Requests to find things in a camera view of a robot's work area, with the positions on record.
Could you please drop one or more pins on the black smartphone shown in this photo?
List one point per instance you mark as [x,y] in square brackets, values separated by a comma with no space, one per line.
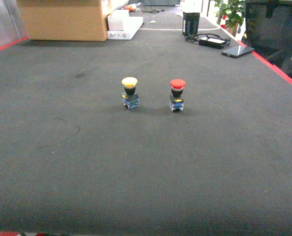
[237,52]

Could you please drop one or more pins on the black felt table mat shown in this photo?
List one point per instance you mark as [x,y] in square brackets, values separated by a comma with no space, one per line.
[145,147]

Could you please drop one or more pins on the black power adapter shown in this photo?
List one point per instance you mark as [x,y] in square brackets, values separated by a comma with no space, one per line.
[212,43]

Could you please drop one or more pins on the yellow mushroom push button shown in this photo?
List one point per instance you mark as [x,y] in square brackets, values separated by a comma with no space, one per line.
[130,98]

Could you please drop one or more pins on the white flat box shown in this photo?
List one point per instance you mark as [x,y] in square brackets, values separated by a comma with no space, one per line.
[122,26]

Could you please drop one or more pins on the green potted plant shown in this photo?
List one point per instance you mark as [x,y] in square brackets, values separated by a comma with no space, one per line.
[231,15]

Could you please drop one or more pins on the black upright box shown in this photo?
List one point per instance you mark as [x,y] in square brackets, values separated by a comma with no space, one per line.
[190,22]

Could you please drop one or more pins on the red mushroom push button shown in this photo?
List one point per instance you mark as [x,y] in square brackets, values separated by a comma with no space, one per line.
[176,99]

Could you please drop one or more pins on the black mesh office chair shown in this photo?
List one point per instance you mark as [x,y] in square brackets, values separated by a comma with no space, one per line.
[269,31]

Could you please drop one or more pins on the brown cardboard box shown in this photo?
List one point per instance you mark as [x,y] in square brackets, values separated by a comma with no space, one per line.
[65,20]

